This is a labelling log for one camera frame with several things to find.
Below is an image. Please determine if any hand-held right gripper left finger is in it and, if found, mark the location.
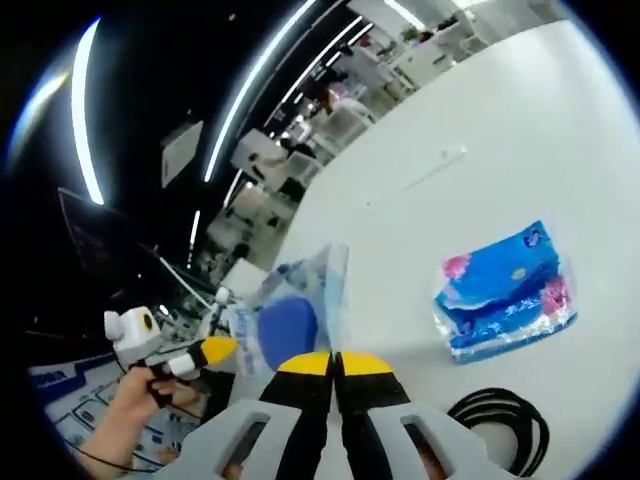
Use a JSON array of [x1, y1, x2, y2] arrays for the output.
[[177, 351, 334, 480]]

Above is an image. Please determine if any blue tissue pack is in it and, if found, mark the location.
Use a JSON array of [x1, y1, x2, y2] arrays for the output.
[[432, 219, 580, 366]]

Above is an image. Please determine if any long ceiling light strip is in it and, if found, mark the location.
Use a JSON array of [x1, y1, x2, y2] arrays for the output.
[[202, 0, 322, 185]]

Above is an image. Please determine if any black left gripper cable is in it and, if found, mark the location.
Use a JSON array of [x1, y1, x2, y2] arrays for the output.
[[73, 439, 152, 475]]

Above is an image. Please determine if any square ceiling panel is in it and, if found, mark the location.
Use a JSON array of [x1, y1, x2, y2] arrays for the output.
[[159, 118, 206, 190]]

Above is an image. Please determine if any dark monitor screen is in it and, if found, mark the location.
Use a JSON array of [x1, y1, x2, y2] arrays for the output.
[[56, 186, 167, 302]]

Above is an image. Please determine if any clear plastic water bottle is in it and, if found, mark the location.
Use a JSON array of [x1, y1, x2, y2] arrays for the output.
[[208, 286, 236, 346]]

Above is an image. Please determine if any blue oval pad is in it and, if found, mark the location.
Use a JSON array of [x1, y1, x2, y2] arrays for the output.
[[257, 295, 319, 373]]

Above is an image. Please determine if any person's left hand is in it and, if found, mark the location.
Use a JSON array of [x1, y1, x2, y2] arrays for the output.
[[106, 368, 202, 437]]

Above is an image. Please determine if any white table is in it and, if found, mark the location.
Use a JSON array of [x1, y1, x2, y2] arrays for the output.
[[219, 9, 637, 480]]

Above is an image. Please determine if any short ceiling light strip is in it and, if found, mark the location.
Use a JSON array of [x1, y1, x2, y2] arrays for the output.
[[71, 16, 107, 207]]

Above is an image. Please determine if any clear printed plastic bag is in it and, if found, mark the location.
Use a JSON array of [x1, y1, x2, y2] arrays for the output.
[[227, 243, 350, 377]]

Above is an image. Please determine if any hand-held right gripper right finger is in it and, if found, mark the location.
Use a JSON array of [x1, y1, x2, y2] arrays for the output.
[[333, 351, 496, 480]]

